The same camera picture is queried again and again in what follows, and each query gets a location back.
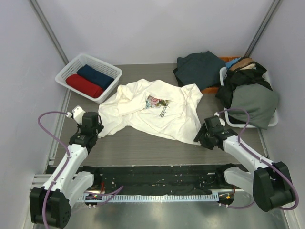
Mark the black crumpled garment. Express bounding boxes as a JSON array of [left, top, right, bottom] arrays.
[[215, 62, 272, 108]]

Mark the orange plastic tray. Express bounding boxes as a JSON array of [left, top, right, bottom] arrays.
[[201, 56, 240, 94]]

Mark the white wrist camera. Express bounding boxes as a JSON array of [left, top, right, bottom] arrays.
[[66, 105, 85, 125], [214, 112, 226, 127]]

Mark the dark teal folded t-shirt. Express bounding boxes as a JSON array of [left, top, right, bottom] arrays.
[[173, 51, 226, 90]]

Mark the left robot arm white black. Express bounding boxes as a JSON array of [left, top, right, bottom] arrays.
[[29, 112, 103, 229]]

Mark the white floral print t-shirt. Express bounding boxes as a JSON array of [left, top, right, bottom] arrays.
[[98, 79, 203, 145]]

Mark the grey green t-shirt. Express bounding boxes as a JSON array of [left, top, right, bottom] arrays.
[[231, 84, 279, 129]]

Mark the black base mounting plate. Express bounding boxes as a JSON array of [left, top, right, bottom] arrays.
[[77, 165, 233, 196]]

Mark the white plastic laundry bin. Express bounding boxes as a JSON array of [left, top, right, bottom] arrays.
[[219, 67, 278, 128]]

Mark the slotted white cable duct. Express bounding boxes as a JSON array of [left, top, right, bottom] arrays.
[[77, 192, 219, 203]]

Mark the rolled red t-shirt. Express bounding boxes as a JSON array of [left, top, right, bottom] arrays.
[[66, 74, 103, 98]]

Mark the white plastic lattice basket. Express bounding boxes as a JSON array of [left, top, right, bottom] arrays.
[[55, 54, 122, 104]]

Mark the rolled navy blue t-shirt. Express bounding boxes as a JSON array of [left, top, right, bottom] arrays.
[[77, 64, 114, 90]]

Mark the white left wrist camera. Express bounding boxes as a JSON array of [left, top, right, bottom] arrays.
[[66, 105, 85, 125]]

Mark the blue cloth in bin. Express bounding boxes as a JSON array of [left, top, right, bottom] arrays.
[[225, 57, 242, 70]]

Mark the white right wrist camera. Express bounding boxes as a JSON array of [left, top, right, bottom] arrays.
[[214, 112, 226, 127]]

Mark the tan beige garment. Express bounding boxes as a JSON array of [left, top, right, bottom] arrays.
[[229, 57, 256, 72]]

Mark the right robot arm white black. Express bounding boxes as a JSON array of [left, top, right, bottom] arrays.
[[194, 116, 299, 212]]

